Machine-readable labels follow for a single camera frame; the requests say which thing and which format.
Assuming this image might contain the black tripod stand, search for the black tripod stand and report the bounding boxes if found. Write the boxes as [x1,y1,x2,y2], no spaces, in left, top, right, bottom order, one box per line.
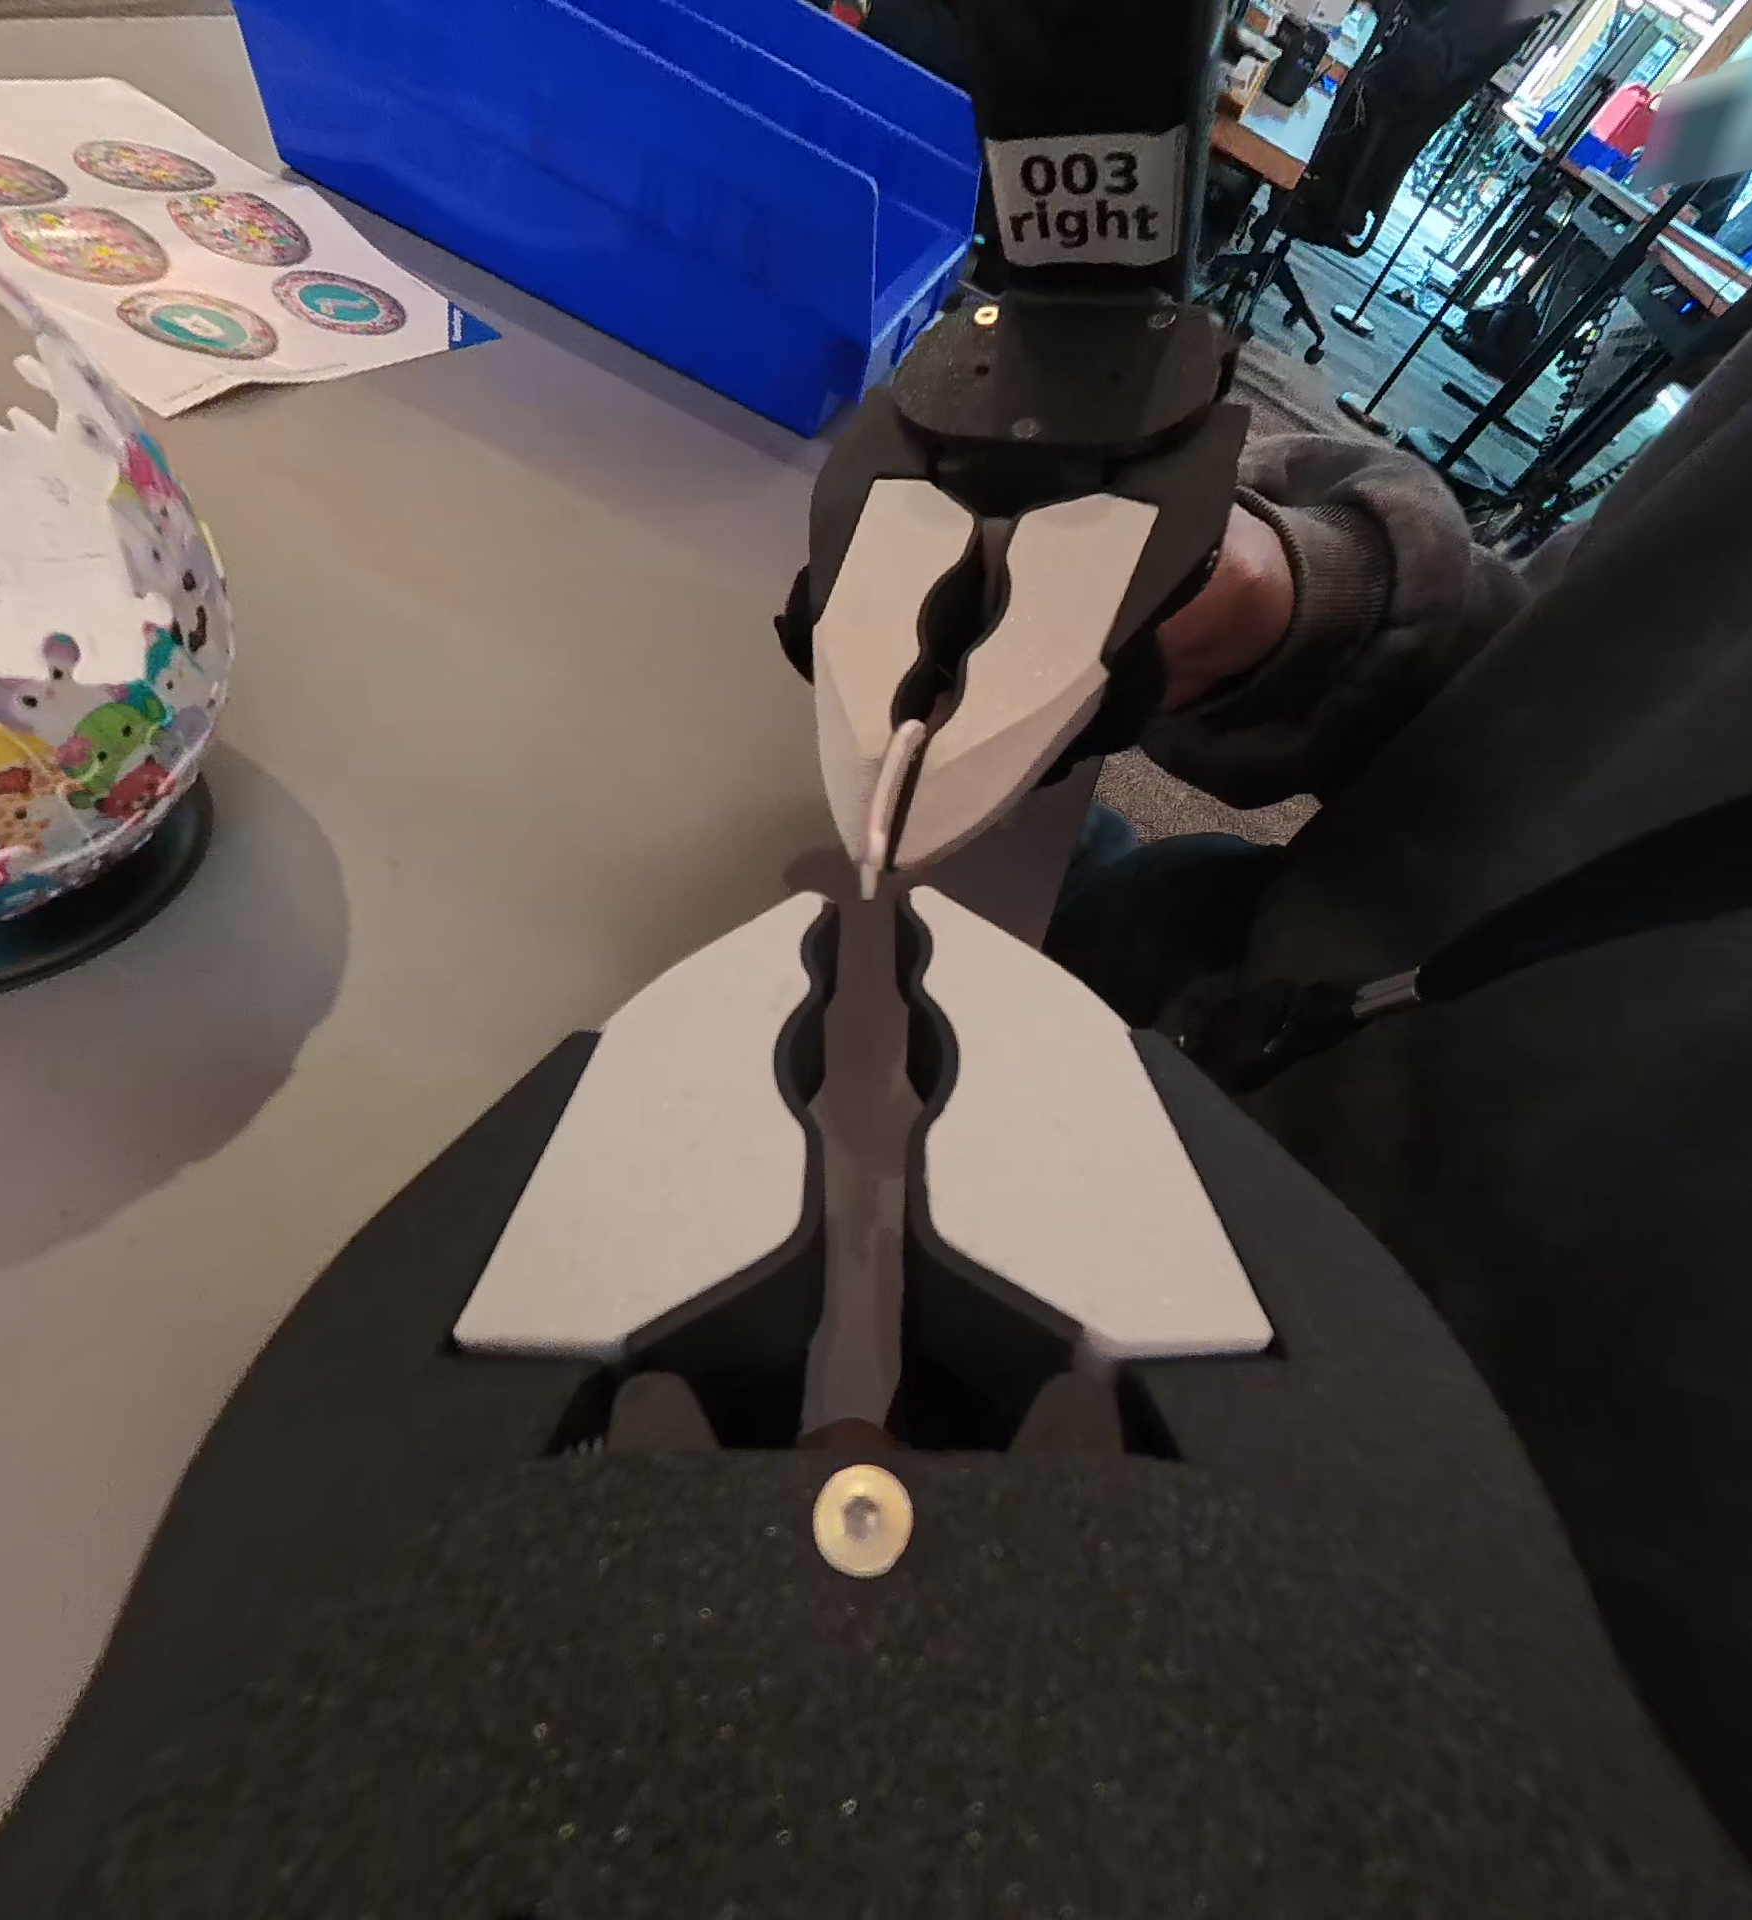
[1332,142,1726,443]

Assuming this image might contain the person's dark clothing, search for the person's dark clothing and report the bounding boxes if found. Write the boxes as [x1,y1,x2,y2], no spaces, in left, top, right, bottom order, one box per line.
[1048,301,1752,1920]

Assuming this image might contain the black office chair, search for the black office chair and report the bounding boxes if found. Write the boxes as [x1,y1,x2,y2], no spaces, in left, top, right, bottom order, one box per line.
[1213,0,1440,369]

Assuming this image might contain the person's right forearm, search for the person's right forearm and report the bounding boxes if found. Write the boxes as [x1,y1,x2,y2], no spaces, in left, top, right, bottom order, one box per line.
[1145,435,1533,812]

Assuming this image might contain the single white puzzle piece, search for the single white puzzle piece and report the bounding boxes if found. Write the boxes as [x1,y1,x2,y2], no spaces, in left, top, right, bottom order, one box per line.
[852,717,932,901]

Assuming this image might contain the blue plastic bin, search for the blue plastic bin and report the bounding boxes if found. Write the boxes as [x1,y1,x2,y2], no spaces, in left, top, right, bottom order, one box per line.
[231,0,986,439]

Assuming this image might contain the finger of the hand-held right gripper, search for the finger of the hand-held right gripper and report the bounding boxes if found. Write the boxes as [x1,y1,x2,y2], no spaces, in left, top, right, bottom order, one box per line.
[811,478,986,888]
[891,499,1165,880]

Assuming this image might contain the black round ball stand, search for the black round ball stand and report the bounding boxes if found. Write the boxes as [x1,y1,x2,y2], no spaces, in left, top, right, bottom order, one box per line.
[0,780,215,1006]

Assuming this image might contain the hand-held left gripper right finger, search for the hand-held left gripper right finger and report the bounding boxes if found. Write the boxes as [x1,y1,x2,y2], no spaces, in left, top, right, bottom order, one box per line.
[891,885,1277,1454]

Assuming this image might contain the printed instruction sheet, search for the printed instruction sheet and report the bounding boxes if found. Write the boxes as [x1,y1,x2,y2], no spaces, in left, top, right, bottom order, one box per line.
[0,79,501,419]

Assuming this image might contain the colourful puzzle ball shell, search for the colourful puzzle ball shell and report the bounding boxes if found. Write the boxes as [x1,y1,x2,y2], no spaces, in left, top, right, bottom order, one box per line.
[0,247,238,953]

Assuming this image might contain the black lanyard strap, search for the black lanyard strap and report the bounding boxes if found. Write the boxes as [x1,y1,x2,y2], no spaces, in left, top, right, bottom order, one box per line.
[1191,764,1752,1089]

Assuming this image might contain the person's right hand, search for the person's right hand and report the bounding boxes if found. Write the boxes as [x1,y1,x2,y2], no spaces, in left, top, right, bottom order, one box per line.
[1157,515,1300,710]

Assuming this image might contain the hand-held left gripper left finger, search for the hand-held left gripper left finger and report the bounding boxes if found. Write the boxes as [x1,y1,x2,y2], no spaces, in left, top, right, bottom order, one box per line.
[447,889,841,1449]

